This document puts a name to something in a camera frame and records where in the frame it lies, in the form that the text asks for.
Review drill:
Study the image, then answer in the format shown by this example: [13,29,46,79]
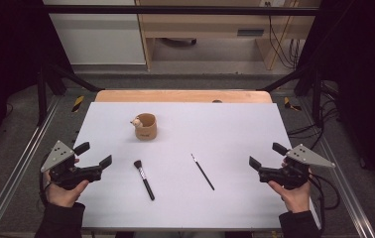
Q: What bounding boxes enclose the person's right hand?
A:
[268,158,313,214]

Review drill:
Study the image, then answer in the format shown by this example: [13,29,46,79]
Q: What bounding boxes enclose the hanging black cables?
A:
[264,1,302,70]

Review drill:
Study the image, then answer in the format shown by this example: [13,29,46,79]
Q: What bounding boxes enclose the tan cup with animal figure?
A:
[130,112,159,141]

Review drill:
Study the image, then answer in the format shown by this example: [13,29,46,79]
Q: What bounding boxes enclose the hand-held gripper cable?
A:
[38,172,50,206]
[308,173,341,232]

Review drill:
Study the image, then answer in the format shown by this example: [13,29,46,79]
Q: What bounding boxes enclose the black curtain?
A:
[0,0,74,162]
[296,0,375,206]

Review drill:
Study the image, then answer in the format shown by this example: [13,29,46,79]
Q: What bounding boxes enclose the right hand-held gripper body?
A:
[258,143,336,191]

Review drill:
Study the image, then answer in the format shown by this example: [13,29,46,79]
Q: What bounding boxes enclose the wooden table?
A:
[94,89,274,104]

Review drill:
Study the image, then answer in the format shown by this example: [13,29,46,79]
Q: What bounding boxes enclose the thick black makeup brush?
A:
[133,160,156,201]

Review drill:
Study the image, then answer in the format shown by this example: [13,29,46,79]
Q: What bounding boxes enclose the aluminium rail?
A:
[0,95,63,238]
[299,98,375,238]

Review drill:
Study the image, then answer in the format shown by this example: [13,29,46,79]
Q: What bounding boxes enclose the person's left hand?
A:
[43,158,90,208]

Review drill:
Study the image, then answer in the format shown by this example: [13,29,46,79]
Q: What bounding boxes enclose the right hand-held gripper cable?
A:
[308,173,341,232]

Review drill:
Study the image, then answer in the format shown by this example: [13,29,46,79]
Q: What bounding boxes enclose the black frame strut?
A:
[258,62,324,128]
[36,62,105,127]

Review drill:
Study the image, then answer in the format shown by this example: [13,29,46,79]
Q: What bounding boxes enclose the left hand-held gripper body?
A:
[40,140,104,191]

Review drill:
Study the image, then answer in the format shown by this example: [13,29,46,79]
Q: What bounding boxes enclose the black frame crossbar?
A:
[41,4,320,17]

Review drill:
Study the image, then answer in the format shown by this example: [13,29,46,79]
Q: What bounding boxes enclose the left hand-held gripper cable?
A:
[38,172,50,206]

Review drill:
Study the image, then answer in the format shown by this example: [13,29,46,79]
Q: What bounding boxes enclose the black floor cables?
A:
[287,80,341,151]

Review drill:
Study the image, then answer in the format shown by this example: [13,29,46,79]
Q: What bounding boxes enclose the yellow and black tape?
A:
[283,96,303,112]
[71,95,85,113]

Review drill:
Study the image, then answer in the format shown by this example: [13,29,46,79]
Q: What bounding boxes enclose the light wooden desk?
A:
[135,0,322,71]

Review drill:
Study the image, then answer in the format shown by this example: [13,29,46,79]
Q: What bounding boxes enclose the thin black makeup brush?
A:
[189,153,216,191]

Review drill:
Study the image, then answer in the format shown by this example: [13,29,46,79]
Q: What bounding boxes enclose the white cabinet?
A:
[42,0,147,65]

